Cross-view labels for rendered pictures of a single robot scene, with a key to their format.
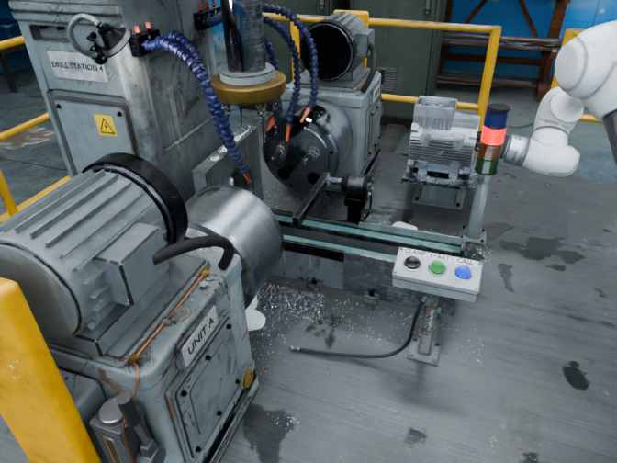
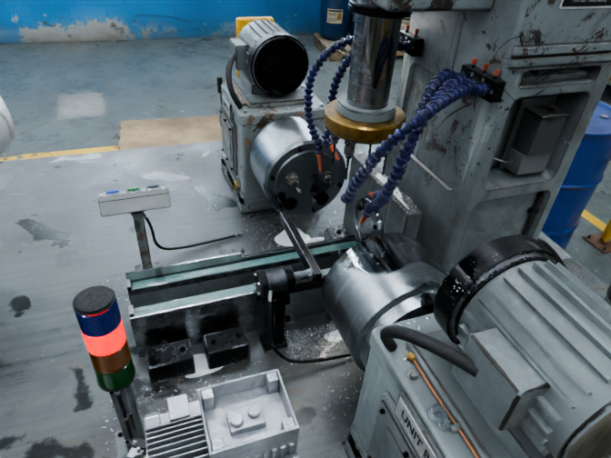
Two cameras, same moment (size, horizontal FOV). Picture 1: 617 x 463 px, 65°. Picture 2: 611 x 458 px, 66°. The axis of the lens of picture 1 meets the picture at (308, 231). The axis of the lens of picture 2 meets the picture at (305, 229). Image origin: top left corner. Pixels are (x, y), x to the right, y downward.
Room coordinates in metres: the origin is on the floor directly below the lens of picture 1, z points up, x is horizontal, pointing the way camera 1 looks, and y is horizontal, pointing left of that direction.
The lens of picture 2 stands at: (1.80, -0.62, 1.74)
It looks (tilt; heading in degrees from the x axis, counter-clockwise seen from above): 37 degrees down; 137
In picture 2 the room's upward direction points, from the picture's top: 4 degrees clockwise
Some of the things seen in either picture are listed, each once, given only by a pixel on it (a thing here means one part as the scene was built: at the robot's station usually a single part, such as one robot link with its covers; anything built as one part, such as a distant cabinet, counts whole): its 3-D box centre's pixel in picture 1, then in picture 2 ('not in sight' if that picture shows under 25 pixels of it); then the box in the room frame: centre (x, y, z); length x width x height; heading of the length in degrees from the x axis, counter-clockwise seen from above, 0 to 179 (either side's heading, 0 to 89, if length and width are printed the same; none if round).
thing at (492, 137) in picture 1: (493, 133); (104, 332); (1.24, -0.51, 1.14); 0.06 x 0.06 x 0.04
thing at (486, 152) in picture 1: (489, 148); (109, 350); (1.24, -0.51, 1.10); 0.06 x 0.06 x 0.04
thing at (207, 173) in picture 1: (222, 200); (385, 233); (1.20, 0.24, 0.97); 0.30 x 0.11 x 0.34; 159
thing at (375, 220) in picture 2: (241, 191); (366, 224); (1.18, 0.18, 1.02); 0.15 x 0.02 x 0.15; 159
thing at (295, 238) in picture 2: (312, 197); (298, 243); (1.14, -0.01, 1.02); 0.26 x 0.04 x 0.03; 159
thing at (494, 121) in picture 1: (496, 118); (97, 312); (1.24, -0.51, 1.19); 0.06 x 0.06 x 0.04
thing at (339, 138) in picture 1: (311, 140); (400, 315); (1.46, -0.02, 1.04); 0.41 x 0.25 x 0.25; 159
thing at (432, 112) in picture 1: (434, 113); (247, 422); (1.49, -0.41, 1.11); 0.12 x 0.11 x 0.07; 69
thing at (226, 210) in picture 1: (205, 265); (291, 157); (0.82, 0.22, 1.04); 0.37 x 0.25 x 0.25; 159
